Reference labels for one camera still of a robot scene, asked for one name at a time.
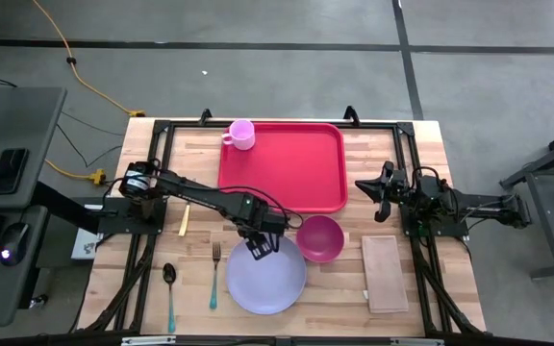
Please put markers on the black computer mouse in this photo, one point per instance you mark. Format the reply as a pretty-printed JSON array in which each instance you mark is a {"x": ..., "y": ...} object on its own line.
[{"x": 13, "y": 242}]

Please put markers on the black clamp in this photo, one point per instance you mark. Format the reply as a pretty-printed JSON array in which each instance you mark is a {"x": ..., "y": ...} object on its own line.
[
  {"x": 205, "y": 117},
  {"x": 351, "y": 116}
]

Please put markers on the white box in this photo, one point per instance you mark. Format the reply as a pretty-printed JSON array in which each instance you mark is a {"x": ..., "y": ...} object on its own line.
[{"x": 84, "y": 247}]

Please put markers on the lavender round plate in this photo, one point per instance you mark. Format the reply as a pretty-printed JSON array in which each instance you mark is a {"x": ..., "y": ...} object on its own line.
[{"x": 267, "y": 283}]

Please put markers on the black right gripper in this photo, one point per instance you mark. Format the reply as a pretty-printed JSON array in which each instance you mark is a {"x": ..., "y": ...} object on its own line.
[{"x": 397, "y": 190}]

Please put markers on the beige napkin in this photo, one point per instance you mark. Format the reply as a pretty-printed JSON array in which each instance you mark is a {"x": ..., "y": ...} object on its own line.
[{"x": 384, "y": 274}]

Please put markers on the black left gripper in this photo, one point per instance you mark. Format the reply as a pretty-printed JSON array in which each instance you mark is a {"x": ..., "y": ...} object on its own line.
[{"x": 267, "y": 222}]

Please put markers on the grey desk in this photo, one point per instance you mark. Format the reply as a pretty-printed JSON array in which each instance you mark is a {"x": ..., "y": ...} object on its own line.
[{"x": 22, "y": 120}]

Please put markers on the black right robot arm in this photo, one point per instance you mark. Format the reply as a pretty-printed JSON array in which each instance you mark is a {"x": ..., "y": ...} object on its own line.
[{"x": 484, "y": 204}]

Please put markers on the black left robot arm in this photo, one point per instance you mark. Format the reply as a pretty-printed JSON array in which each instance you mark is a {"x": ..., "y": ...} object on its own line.
[{"x": 200, "y": 194}]

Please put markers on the silver bracket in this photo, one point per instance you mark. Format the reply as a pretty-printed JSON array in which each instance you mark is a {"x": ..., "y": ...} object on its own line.
[
  {"x": 416, "y": 342},
  {"x": 147, "y": 340}
]

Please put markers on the black smartphone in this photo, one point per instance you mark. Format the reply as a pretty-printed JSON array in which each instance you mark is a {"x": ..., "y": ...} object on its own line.
[{"x": 8, "y": 171}]

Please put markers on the grey metal table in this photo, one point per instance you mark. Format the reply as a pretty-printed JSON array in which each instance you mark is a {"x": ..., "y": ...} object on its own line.
[{"x": 553, "y": 202}]

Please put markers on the red plastic tray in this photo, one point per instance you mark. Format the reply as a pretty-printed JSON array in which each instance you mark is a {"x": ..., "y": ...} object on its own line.
[{"x": 296, "y": 168}]

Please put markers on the magenta bowl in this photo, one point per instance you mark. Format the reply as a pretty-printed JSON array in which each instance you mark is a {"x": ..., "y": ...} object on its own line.
[{"x": 320, "y": 239}]

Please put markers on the light pink mug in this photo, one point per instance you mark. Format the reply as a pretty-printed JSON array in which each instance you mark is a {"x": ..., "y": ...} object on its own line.
[{"x": 242, "y": 134}]

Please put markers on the black aluminium table frame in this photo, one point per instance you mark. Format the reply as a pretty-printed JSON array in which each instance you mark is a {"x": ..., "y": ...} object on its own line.
[{"x": 406, "y": 129}]

